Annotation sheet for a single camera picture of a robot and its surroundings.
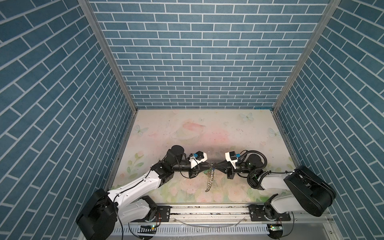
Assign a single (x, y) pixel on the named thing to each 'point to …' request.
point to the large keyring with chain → (210, 171)
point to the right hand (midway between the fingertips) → (213, 165)
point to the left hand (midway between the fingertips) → (207, 166)
